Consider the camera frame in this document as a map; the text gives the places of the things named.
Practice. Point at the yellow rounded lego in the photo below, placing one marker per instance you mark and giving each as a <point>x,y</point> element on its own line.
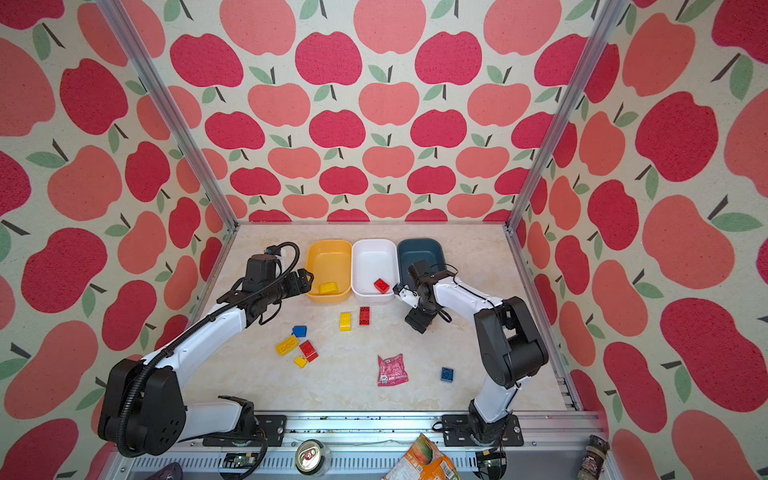
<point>345,323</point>
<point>328,288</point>

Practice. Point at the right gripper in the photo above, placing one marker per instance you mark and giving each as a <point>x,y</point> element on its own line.
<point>416,321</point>

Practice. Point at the dark blue square lego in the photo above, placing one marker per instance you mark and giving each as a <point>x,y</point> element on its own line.
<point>447,374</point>

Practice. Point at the right aluminium post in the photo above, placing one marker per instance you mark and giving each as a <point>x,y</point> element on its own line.
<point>596,43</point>

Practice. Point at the green circuit board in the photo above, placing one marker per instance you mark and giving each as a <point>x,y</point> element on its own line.
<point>238,460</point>

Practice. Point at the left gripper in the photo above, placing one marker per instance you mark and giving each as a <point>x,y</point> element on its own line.
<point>304,282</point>

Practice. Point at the dark glass jar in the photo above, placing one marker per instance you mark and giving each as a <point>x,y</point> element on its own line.
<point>594,458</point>

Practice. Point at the dark purple object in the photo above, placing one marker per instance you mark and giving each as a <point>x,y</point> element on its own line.
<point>172,471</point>

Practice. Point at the yellow plastic bin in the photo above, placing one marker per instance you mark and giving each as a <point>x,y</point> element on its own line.
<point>330,262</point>

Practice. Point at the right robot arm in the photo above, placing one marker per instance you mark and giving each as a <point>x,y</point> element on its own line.
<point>510,344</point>

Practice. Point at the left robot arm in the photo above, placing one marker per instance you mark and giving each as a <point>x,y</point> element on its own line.
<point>143,411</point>

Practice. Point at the yellow long lego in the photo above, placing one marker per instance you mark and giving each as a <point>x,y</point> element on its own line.
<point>287,346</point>

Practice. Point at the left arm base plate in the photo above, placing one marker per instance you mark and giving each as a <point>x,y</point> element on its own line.
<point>264,429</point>

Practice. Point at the orange snack bag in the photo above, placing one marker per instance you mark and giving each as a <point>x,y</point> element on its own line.
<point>423,461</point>

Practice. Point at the left aluminium post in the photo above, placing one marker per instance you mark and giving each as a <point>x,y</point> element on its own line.
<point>130,40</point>

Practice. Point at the pink snack packet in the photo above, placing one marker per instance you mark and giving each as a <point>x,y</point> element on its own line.
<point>392,371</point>

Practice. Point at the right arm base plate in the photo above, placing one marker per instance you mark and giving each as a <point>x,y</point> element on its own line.
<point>472,431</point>

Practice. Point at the red long lego centre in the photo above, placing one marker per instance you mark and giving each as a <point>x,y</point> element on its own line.
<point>364,316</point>

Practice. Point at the dark teal plastic bin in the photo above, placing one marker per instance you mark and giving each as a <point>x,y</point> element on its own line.
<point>409,251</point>

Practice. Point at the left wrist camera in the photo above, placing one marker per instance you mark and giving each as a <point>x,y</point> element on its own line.
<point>262,270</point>

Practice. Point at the white plastic bin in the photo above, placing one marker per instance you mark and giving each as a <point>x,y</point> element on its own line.
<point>373,259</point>

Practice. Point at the aluminium post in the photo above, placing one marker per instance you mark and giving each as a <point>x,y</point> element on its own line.
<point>596,43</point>
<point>130,40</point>

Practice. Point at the aluminium front rail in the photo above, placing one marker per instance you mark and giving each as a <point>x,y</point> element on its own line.
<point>539,445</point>

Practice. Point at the soda can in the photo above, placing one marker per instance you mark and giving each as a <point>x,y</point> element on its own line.
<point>312,458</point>

